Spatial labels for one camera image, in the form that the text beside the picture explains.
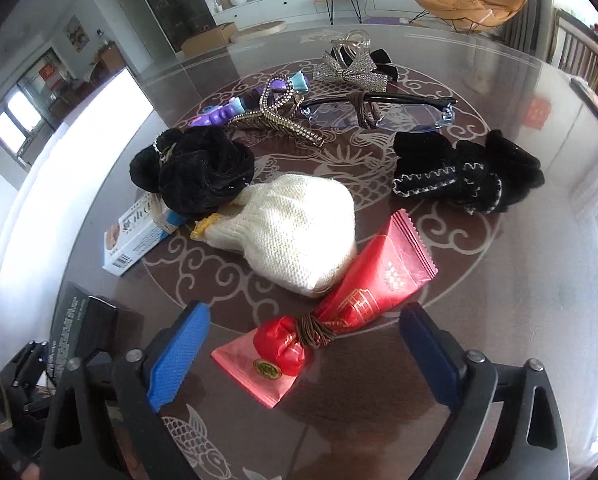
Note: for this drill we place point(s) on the clear hair claw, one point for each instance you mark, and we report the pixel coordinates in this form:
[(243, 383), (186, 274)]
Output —
[(351, 42)]

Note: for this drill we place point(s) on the purple toy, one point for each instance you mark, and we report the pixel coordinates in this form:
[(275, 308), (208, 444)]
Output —
[(214, 116)]

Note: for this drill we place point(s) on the cream knitted pouch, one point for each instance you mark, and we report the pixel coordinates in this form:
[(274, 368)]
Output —
[(289, 230)]

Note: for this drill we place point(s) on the dark display cabinet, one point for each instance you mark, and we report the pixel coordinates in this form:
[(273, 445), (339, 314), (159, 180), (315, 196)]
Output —
[(171, 0)]

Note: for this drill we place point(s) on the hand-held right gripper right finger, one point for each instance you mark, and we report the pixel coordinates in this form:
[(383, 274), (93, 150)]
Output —
[(429, 355)]

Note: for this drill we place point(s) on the wall picture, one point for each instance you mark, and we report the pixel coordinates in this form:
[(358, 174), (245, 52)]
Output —
[(76, 32)]

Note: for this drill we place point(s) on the wooden dining chair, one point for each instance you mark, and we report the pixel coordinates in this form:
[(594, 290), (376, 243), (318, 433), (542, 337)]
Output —
[(584, 55)]

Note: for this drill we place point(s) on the black velvet scrunchie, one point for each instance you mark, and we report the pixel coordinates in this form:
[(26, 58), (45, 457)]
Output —
[(199, 175)]

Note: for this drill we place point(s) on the red hand cream tube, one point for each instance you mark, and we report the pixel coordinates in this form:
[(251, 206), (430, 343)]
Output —
[(374, 285)]

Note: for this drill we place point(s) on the grey curtain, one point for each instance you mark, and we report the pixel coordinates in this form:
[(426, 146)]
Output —
[(524, 0)]

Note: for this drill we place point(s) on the white medicine box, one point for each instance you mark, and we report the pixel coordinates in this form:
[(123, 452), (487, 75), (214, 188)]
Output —
[(134, 240)]

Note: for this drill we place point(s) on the black fuzzy scrunchie silver trim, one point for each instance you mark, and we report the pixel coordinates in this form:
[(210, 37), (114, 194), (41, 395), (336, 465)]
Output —
[(459, 170)]

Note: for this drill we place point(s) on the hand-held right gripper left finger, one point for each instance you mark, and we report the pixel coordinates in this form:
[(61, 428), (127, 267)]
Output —
[(179, 355)]

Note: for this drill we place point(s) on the brown patterned glass desktop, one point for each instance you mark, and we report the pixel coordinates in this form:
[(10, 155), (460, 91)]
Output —
[(504, 270)]

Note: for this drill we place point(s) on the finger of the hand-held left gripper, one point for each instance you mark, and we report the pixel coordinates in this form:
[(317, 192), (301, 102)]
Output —
[(26, 375)]

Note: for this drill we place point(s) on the white television cabinet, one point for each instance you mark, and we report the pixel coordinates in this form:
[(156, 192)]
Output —
[(299, 2)]

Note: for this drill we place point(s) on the orange lounge chair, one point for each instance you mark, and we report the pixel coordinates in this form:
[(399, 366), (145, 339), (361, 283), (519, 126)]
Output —
[(459, 5)]

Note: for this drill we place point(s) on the rhinestone bow hair clip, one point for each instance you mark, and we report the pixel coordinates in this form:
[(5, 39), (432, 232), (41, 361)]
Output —
[(346, 74)]

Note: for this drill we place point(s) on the gold rhinestone hair claw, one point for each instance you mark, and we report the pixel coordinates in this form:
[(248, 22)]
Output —
[(274, 122)]

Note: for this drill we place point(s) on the black printed box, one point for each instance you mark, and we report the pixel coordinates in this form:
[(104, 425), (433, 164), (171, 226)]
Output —
[(74, 320)]

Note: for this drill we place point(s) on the black bow hair clip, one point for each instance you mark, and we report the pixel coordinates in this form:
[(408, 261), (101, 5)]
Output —
[(386, 62)]

